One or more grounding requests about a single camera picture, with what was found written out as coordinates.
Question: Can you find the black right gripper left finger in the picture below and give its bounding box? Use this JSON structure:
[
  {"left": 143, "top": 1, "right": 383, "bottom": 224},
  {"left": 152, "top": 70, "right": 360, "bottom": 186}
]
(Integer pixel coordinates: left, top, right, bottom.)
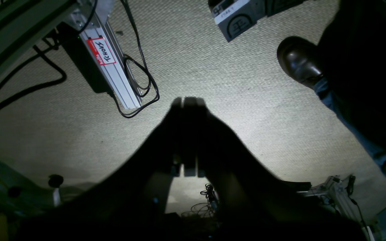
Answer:
[{"left": 15, "top": 97, "right": 182, "bottom": 241}]

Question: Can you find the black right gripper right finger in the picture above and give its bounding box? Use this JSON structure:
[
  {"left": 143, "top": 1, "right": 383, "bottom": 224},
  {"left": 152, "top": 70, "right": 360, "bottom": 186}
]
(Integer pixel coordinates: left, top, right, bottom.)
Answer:
[{"left": 184, "top": 97, "right": 366, "bottom": 241}]

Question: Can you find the brown leather shoe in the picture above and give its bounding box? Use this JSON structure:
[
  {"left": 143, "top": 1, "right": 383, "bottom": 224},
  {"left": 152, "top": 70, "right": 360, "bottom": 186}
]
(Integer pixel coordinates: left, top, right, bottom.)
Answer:
[{"left": 277, "top": 36, "right": 323, "bottom": 89}]

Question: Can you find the grey box with label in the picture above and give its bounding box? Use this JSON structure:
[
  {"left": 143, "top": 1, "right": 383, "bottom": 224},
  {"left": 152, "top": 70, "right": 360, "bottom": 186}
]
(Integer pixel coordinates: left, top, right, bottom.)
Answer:
[{"left": 208, "top": 0, "right": 304, "bottom": 42}]

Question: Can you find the white power strip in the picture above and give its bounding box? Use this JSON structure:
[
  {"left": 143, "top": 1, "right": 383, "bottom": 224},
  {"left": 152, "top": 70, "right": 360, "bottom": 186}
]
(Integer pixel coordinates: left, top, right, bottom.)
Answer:
[{"left": 65, "top": 0, "right": 142, "bottom": 109}]

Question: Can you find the aluminium frame rail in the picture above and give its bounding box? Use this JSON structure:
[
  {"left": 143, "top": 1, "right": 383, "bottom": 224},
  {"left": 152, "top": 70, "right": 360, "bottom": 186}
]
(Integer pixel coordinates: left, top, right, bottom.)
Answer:
[{"left": 0, "top": 0, "right": 81, "bottom": 77}]

